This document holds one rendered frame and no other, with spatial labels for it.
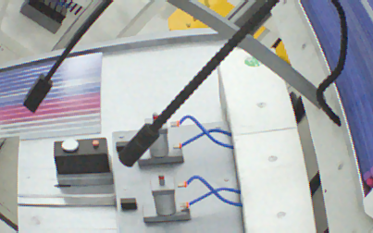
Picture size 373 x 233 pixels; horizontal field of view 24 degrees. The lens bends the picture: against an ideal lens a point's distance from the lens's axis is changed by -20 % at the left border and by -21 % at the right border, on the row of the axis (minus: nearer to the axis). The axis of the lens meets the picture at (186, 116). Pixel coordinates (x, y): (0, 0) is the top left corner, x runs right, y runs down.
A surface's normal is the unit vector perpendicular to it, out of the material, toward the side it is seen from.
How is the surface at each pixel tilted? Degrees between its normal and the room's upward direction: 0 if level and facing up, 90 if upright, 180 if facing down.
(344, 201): 90
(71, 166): 90
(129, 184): 43
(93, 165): 90
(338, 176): 90
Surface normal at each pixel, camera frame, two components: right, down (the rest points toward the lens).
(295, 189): -0.07, -0.84
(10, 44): 0.07, 0.54
